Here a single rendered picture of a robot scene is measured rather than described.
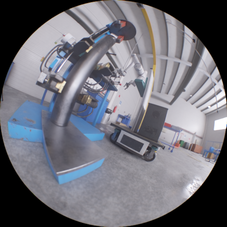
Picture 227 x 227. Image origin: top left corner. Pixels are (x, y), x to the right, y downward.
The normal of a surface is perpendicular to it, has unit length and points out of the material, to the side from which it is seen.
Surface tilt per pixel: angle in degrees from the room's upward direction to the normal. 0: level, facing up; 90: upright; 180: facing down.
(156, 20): 173
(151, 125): 90
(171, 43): 173
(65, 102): 90
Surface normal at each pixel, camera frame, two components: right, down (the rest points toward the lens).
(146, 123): -0.50, -0.25
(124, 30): -0.39, 0.92
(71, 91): 0.70, 0.26
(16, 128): 0.81, 0.32
